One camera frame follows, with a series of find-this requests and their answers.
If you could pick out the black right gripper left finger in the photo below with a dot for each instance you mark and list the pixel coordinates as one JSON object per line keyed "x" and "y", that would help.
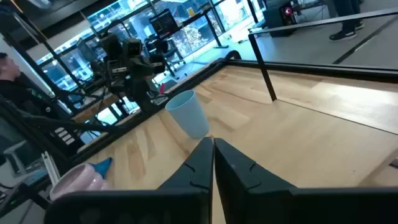
{"x": 186, "y": 205}

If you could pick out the black standing desk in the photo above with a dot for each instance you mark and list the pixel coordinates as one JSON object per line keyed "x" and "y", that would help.
{"x": 214, "y": 31}

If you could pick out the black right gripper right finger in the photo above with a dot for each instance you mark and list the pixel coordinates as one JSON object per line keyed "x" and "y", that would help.
{"x": 248, "y": 199}

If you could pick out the silver aluminium bar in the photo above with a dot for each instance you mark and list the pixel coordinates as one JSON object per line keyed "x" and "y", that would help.
{"x": 51, "y": 168}

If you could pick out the wooden tray board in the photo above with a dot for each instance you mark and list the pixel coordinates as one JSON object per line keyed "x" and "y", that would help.
{"x": 311, "y": 90}

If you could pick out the blue folded cloth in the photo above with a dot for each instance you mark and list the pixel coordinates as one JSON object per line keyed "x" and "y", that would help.
{"x": 104, "y": 166}

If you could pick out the seated person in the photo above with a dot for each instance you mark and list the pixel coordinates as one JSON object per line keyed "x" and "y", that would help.
{"x": 12, "y": 87}

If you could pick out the black office chair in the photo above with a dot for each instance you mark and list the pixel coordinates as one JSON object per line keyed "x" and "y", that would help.
{"x": 164, "y": 49}

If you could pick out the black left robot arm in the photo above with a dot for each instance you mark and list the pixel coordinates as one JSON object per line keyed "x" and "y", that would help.
{"x": 112, "y": 46}

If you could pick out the black box with white labels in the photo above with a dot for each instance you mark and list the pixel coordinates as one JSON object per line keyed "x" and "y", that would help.
{"x": 65, "y": 135}

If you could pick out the black aluminium table frame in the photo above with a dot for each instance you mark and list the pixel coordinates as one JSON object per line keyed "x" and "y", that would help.
{"x": 311, "y": 68}

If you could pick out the light blue plastic cup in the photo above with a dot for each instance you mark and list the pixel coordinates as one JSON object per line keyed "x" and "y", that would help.
{"x": 188, "y": 115}

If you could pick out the black computer tower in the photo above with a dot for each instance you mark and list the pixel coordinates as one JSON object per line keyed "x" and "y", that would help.
{"x": 276, "y": 18}

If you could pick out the lilac ceramic mug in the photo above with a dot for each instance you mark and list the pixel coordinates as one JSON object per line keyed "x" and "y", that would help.
{"x": 77, "y": 180}

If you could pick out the black computer monitor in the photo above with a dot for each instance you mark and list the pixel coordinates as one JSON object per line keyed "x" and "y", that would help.
{"x": 164, "y": 23}

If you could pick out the standing person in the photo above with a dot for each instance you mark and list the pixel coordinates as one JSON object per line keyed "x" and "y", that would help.
{"x": 345, "y": 12}

